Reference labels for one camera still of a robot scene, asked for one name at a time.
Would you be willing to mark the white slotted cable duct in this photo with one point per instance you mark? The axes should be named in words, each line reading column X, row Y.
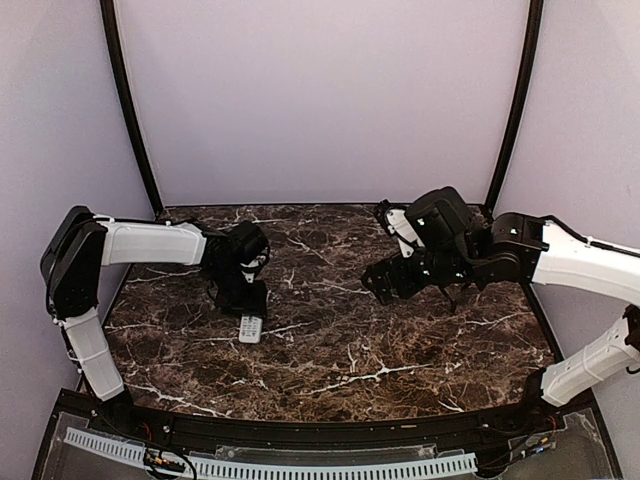
column 246, row 463

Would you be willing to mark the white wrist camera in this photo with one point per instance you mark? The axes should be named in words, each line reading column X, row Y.
column 391, row 217
column 254, row 267

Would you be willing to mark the left black frame post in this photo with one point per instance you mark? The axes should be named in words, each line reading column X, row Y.
column 126, row 101

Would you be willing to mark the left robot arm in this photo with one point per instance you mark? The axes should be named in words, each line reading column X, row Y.
column 85, row 243

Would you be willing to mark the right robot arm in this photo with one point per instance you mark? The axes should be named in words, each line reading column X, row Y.
column 440, row 245

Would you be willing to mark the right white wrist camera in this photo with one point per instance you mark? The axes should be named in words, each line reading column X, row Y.
column 391, row 217

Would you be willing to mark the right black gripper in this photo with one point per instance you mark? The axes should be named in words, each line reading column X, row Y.
column 406, row 286

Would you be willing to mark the white remote control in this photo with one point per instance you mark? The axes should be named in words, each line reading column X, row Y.
column 250, row 329

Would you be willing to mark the right black frame post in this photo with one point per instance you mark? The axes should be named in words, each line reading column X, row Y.
column 518, row 103

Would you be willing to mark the black frame post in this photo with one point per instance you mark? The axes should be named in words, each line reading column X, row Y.
column 518, row 103
column 126, row 101

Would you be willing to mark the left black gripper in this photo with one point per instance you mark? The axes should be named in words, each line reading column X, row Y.
column 256, row 304

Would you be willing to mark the black front rail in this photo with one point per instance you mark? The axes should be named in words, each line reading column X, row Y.
column 489, row 429

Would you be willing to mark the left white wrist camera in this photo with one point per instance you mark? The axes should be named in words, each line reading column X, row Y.
column 254, row 267

